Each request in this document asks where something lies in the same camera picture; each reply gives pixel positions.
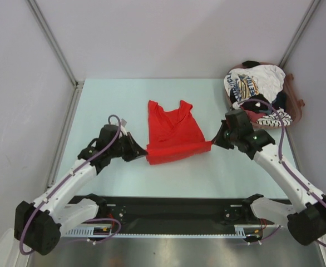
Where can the navy white striped tank top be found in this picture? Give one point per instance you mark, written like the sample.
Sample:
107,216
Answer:
275,119

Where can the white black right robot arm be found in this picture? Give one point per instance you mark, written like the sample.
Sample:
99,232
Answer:
305,216

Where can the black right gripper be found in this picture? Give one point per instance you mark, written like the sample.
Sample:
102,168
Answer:
218,139

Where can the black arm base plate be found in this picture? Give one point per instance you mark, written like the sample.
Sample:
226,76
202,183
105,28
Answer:
178,216

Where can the white printed tank top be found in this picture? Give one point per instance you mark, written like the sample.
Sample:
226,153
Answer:
262,80

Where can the brown translucent laundry basket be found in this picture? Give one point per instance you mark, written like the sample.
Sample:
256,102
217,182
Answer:
286,99

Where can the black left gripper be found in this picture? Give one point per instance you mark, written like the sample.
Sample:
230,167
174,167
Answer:
135,151

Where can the red tank top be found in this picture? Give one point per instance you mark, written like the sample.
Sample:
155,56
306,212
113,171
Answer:
173,135

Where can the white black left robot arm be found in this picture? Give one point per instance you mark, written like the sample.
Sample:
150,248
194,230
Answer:
41,223

